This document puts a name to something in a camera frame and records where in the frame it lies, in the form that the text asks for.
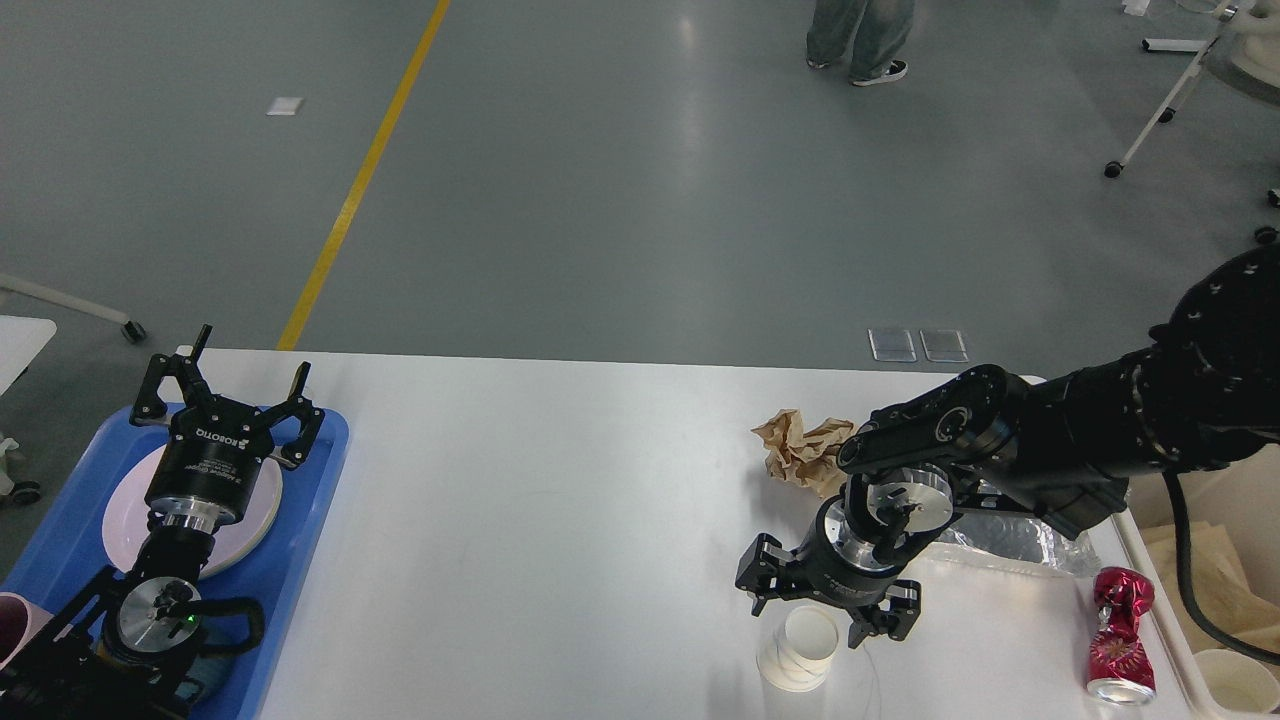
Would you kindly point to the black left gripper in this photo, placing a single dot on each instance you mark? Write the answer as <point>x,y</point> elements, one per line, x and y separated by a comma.
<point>215,465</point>

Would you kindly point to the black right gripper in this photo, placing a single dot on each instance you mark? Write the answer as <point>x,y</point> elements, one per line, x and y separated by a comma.
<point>851,557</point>

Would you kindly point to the white paper cup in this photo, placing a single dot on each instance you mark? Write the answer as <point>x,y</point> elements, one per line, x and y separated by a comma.
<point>797,652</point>
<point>1237,683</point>

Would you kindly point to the pink plate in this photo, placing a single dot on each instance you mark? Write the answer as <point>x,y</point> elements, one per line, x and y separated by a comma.
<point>124,527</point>

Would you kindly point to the brown paper bag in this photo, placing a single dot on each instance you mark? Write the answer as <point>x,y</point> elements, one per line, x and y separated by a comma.
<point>1222,592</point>

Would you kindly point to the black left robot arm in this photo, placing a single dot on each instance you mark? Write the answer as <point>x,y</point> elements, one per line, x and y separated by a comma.
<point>162,581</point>

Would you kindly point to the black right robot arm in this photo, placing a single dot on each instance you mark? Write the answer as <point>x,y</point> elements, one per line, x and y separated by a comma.
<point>1203,395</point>

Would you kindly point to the crumpled brown paper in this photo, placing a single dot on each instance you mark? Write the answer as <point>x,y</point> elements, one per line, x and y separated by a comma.
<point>805,458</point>

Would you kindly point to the white stand leg left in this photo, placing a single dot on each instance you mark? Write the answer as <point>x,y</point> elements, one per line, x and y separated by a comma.
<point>132,331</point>

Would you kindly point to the blue plastic tray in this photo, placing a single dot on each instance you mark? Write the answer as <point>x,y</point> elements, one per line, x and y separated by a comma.
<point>66,549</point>

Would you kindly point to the crumpled aluminium foil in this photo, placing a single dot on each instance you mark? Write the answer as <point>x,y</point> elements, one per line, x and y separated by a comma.
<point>1015,545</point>

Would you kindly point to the white side table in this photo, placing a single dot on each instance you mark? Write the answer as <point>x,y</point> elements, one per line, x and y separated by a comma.
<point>22,340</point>

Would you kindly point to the left floor outlet cover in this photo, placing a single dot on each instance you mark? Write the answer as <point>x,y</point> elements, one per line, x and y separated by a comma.
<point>892,345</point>

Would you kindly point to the floor outlet cover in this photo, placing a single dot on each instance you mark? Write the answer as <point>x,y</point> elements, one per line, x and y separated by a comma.
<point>892,345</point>
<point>944,346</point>

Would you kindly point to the right floor outlet cover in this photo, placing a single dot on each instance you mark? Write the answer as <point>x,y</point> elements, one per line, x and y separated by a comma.
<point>944,346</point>

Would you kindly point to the pink ribbed cup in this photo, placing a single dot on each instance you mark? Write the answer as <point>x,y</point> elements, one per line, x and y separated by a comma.
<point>21,621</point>

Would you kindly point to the crushed red soda can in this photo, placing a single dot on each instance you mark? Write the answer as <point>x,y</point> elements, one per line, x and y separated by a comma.
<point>1117,669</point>

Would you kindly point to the person in jeans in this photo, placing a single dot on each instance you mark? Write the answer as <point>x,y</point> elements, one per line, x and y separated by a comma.
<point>872,32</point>

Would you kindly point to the white rolling stand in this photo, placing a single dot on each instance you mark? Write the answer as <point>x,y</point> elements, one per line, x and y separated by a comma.
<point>1241,53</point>

